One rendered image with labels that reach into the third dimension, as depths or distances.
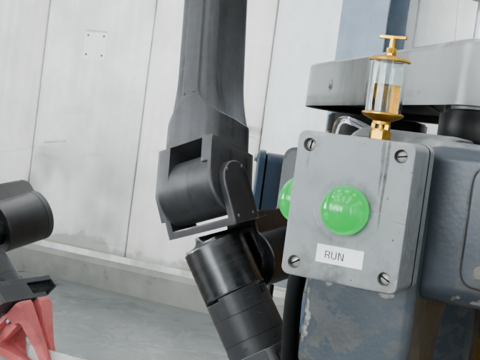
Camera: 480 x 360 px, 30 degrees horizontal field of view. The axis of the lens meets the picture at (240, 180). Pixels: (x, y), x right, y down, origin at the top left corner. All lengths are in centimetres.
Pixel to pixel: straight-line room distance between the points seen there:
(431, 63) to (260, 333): 27
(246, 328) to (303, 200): 25
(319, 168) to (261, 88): 581
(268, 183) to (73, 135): 615
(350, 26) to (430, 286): 512
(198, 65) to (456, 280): 36
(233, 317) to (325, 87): 34
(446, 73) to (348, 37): 495
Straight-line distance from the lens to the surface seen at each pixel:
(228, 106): 82
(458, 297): 58
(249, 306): 78
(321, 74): 104
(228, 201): 78
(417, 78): 78
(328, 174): 55
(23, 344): 96
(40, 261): 732
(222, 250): 79
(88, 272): 704
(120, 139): 691
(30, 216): 100
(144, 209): 678
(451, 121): 70
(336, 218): 53
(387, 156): 54
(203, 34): 86
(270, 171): 105
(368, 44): 562
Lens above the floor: 132
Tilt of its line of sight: 3 degrees down
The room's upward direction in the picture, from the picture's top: 7 degrees clockwise
